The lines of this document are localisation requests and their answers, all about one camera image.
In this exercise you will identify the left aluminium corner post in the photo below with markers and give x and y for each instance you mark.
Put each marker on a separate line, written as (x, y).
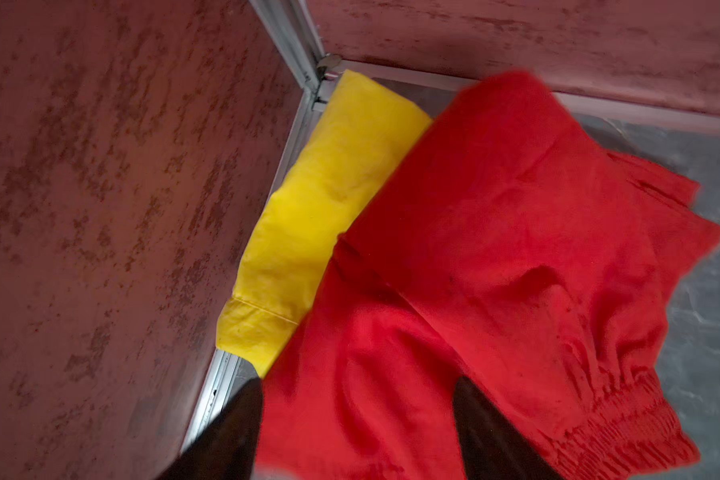
(293, 31)

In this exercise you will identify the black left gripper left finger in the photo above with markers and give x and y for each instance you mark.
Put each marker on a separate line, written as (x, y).
(226, 449)

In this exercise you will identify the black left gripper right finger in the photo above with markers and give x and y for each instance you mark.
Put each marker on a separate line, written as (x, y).
(491, 447)

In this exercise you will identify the red shorts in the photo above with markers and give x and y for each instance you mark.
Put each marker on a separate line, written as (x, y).
(510, 249)

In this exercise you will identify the yellow shorts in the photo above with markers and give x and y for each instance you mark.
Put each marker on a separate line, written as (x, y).
(360, 139)

